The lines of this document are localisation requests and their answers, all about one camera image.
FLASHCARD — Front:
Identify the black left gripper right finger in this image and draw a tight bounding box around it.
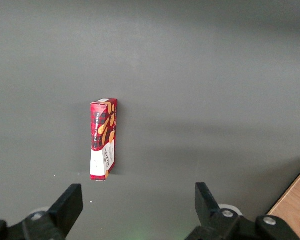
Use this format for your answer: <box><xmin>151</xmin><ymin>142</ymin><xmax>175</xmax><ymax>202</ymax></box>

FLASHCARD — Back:
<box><xmin>187</xmin><ymin>182</ymin><xmax>242</xmax><ymax>240</ymax></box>

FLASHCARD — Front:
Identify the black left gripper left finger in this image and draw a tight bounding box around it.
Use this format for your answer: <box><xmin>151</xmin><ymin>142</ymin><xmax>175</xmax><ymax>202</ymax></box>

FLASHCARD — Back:
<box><xmin>22</xmin><ymin>183</ymin><xmax>84</xmax><ymax>240</ymax></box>

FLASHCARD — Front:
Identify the wooden drawer cabinet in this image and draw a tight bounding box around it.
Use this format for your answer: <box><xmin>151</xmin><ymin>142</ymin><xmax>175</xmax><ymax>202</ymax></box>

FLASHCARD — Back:
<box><xmin>266</xmin><ymin>161</ymin><xmax>300</xmax><ymax>240</ymax></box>

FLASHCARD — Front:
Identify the red shortbread biscuit box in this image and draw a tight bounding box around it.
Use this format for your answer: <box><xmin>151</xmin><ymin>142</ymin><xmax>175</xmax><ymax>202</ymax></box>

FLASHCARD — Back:
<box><xmin>89</xmin><ymin>97</ymin><xmax>119</xmax><ymax>182</ymax></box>

